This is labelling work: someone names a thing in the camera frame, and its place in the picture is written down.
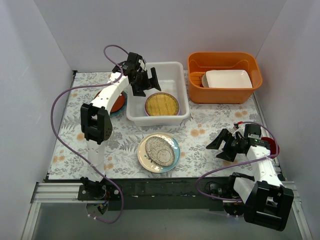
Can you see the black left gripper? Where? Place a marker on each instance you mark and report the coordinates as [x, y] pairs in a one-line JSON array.
[[144, 81]]

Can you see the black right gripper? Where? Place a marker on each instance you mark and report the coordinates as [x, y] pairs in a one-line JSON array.
[[231, 146]]

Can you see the yellow woven bamboo plate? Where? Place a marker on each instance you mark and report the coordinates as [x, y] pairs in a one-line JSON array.
[[162, 104]]

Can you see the pink plate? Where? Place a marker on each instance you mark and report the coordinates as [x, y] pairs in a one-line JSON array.
[[178, 105]]

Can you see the red round plate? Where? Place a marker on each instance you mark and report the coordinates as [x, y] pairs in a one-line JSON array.
[[111, 102]]

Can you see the teal scalloped plate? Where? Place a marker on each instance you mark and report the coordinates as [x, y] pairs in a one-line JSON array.
[[117, 113]]

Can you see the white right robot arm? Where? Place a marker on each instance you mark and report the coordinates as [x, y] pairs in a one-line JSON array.
[[263, 198]]

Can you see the white plastic bin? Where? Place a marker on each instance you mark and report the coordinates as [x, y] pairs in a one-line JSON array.
[[171, 79]]

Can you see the red bowl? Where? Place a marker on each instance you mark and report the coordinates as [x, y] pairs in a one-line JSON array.
[[271, 143]]

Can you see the orange plastic basket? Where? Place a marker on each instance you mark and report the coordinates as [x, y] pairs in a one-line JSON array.
[[200, 62]]

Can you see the round cream dish in basket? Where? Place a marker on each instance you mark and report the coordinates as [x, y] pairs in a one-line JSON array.
[[204, 81]]

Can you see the speckled grey oval plate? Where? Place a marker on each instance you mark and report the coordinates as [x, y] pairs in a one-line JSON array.
[[160, 151]]

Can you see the white rectangular dish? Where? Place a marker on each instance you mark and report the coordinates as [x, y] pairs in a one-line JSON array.
[[230, 79]]

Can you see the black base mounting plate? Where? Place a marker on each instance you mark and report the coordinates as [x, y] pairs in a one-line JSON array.
[[162, 191]]

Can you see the cream and blue plate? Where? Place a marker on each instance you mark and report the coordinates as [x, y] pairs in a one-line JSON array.
[[150, 165]]

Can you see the floral table mat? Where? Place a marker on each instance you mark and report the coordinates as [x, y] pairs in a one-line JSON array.
[[193, 134]]

